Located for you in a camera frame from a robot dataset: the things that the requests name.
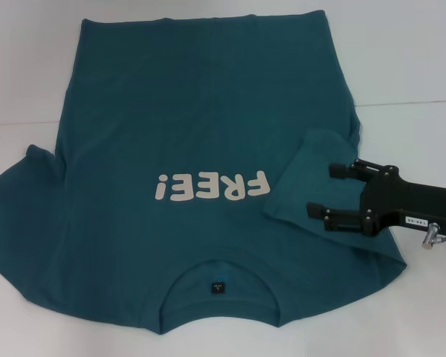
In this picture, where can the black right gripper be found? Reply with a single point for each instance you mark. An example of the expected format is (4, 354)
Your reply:
(405, 202)

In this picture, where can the teal t-shirt with FREE print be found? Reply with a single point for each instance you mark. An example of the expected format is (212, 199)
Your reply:
(189, 111)

